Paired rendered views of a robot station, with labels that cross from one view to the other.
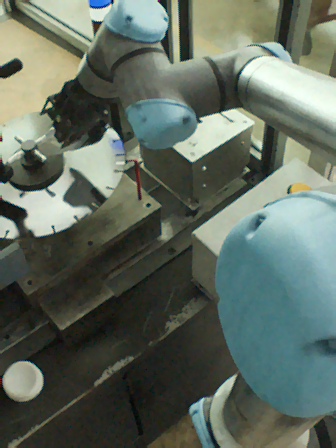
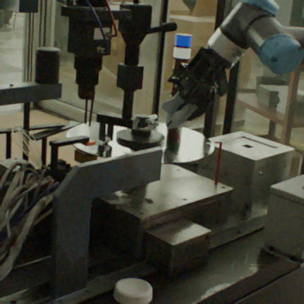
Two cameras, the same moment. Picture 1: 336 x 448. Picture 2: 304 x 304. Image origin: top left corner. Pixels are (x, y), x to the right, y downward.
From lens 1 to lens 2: 0.81 m
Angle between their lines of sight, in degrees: 34
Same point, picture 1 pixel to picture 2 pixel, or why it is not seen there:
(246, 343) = not seen: outside the picture
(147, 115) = (278, 41)
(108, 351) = (205, 280)
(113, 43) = (248, 11)
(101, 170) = (197, 144)
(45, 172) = (154, 138)
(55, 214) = (171, 156)
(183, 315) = (262, 264)
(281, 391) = not seen: outside the picture
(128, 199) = (206, 184)
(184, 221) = (243, 218)
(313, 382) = not seen: outside the picture
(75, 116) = (201, 76)
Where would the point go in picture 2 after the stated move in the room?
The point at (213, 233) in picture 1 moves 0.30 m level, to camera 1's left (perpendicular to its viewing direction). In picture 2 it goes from (286, 186) to (151, 187)
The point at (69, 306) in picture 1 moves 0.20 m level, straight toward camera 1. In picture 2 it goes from (175, 234) to (235, 281)
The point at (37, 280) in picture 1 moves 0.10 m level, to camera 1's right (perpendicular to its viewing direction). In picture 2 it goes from (147, 212) to (195, 212)
